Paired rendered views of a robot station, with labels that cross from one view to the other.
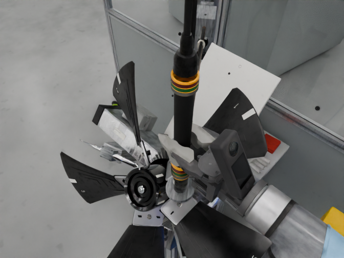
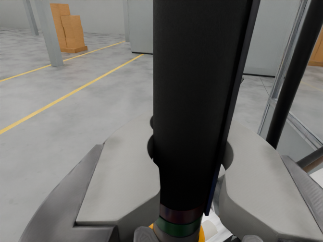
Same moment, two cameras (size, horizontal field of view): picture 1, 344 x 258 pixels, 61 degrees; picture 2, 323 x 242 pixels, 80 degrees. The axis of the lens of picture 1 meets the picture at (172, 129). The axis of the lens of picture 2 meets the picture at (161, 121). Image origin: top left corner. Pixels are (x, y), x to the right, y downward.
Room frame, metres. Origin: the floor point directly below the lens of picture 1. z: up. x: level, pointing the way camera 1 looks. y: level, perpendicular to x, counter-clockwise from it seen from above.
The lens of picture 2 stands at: (0.28, -0.07, 1.55)
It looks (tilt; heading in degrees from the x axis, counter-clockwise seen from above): 30 degrees down; 49
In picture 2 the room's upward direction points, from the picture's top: 1 degrees clockwise
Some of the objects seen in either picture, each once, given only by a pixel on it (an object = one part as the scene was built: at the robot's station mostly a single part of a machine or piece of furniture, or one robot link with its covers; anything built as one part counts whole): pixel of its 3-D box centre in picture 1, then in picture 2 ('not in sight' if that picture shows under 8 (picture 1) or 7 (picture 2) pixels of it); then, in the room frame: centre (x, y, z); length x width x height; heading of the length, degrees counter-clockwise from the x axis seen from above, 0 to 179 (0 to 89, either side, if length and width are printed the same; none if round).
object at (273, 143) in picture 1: (269, 142); not in sight; (0.79, -0.44, 0.87); 0.08 x 0.08 x 0.02; 49
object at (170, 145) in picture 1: (174, 155); (134, 179); (0.32, 0.00, 1.47); 0.09 x 0.03 x 0.06; 56
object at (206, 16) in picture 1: (205, 20); not in sight; (0.96, -0.12, 1.37); 0.10 x 0.07 x 0.08; 171
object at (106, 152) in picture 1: (108, 153); not in sight; (0.59, 0.22, 1.08); 0.07 x 0.04 x 0.06; 56
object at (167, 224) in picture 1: (171, 233); not in sight; (0.36, 0.00, 0.91); 0.12 x 0.08 x 0.12; 136
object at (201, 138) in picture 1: (194, 137); (235, 186); (0.36, -0.04, 1.46); 0.09 x 0.03 x 0.06; 36
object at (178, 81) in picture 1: (185, 81); not in sight; (0.34, -0.02, 1.63); 0.04 x 0.04 x 0.03
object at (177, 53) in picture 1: (182, 139); not in sight; (0.34, -0.02, 1.48); 0.04 x 0.04 x 0.46
